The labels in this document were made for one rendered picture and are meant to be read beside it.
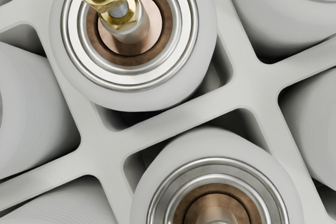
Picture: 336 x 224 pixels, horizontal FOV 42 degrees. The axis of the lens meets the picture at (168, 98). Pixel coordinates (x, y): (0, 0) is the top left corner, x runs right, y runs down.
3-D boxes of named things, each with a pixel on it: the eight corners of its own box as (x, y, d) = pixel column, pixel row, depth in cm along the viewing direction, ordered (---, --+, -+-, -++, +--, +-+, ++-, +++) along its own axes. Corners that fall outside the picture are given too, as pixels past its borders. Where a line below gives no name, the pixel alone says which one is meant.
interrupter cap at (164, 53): (226, 8, 24) (227, 5, 23) (145, 120, 24) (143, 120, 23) (116, -70, 24) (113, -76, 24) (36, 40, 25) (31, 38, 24)
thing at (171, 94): (227, 49, 42) (254, 2, 24) (168, 131, 42) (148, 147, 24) (146, -9, 42) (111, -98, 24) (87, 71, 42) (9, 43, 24)
